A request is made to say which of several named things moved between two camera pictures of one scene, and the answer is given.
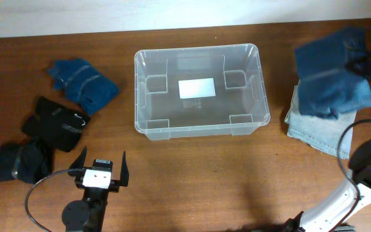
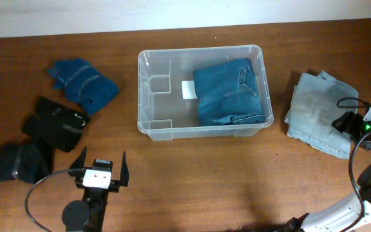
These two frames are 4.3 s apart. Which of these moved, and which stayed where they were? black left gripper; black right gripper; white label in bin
Moved: black right gripper
Stayed: white label in bin; black left gripper
